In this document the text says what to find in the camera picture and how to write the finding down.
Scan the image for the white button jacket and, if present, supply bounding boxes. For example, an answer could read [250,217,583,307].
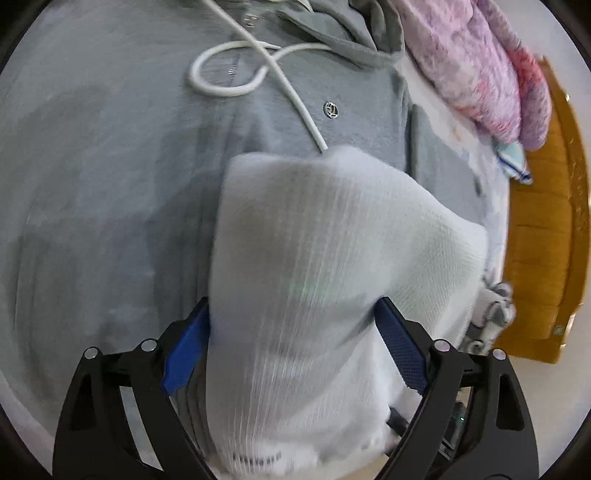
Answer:
[205,146,487,478]

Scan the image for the checkered folded garment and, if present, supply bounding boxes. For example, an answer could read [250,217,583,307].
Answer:
[460,282,516,355]

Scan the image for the wooden headboard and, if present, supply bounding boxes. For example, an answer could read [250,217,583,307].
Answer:
[496,60,590,364]

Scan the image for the striped light blue pillow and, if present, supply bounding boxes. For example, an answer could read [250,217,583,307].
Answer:
[492,138,533,185]

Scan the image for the grey hoodie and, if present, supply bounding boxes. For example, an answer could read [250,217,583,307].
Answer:
[1,1,485,432]

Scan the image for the purple floral quilt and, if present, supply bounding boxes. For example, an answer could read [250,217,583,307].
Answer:
[393,1,552,151]

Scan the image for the white hoodie drawstring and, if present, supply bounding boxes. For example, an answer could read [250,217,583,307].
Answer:
[186,1,332,152]

